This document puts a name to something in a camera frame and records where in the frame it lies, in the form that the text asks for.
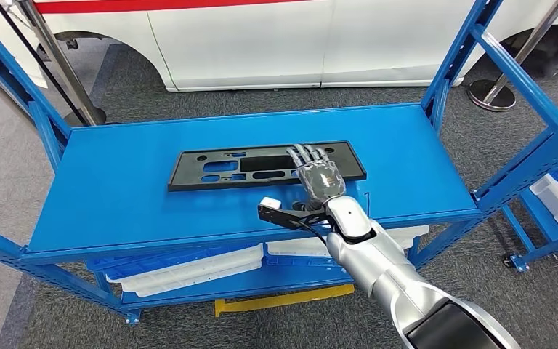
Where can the black plastic panel with cutouts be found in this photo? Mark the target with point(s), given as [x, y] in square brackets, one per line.
[187, 176]

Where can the blue metal shelf rack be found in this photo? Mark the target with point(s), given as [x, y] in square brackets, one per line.
[125, 212]
[539, 217]

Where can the white car with red stripe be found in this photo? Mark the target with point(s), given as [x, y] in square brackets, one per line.
[240, 43]

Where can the black stanchion belt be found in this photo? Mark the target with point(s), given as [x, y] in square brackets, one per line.
[33, 53]

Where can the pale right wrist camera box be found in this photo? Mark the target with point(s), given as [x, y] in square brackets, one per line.
[270, 203]

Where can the chrome stanchion post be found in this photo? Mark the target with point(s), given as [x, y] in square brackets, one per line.
[492, 95]
[62, 62]

